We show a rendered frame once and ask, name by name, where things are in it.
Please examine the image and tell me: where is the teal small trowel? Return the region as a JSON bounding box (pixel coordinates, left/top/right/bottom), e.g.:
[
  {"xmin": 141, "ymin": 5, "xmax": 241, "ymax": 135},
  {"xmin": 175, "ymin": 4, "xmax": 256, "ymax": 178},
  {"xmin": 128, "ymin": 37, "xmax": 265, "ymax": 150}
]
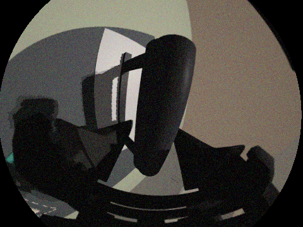
[{"xmin": 5, "ymin": 151, "xmax": 15, "ymax": 167}]

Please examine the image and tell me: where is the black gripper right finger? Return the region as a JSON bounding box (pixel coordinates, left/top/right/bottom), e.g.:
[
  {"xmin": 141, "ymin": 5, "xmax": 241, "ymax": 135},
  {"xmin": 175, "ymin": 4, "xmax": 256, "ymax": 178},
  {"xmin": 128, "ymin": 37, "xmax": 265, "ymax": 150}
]
[{"xmin": 174, "ymin": 128, "xmax": 246, "ymax": 191}]

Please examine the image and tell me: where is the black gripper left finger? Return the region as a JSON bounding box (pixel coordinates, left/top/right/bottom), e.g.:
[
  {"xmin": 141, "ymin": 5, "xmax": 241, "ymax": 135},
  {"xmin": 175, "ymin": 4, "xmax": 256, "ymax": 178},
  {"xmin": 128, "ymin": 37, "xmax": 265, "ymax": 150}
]
[{"xmin": 56, "ymin": 118, "xmax": 133, "ymax": 182}]

